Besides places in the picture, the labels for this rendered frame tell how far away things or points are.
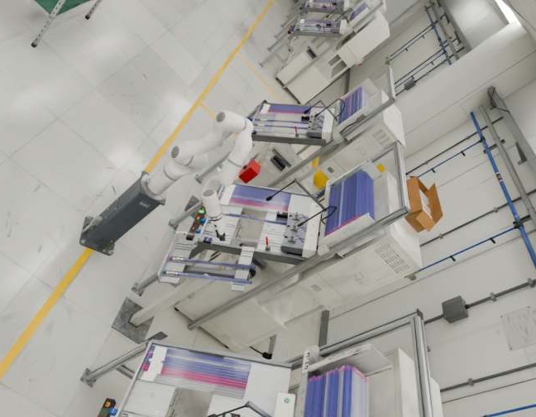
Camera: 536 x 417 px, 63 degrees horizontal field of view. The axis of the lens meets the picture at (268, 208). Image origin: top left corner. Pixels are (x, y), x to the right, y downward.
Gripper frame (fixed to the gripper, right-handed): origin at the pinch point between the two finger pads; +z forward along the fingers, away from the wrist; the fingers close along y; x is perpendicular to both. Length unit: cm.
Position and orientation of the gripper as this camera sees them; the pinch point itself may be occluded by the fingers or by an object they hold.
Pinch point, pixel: (222, 237)
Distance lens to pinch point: 254.0
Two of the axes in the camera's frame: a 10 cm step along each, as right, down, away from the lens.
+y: 1.5, -6.3, 7.7
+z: 1.7, 7.8, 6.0
